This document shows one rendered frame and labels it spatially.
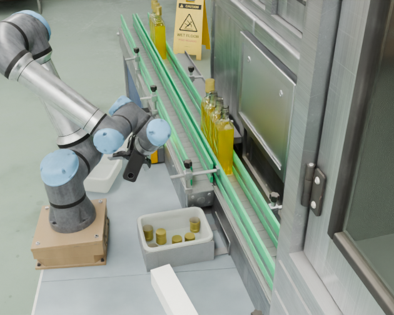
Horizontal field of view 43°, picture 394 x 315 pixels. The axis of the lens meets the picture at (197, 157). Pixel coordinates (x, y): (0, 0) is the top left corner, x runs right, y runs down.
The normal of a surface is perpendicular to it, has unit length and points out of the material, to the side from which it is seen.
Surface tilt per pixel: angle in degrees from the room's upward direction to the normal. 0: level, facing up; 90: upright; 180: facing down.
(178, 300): 0
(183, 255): 90
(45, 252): 90
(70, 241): 4
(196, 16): 74
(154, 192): 0
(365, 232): 90
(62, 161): 9
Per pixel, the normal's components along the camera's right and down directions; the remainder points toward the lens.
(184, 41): -0.29, 0.35
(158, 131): 0.40, -0.26
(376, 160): -0.97, 0.14
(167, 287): 0.00, -0.84
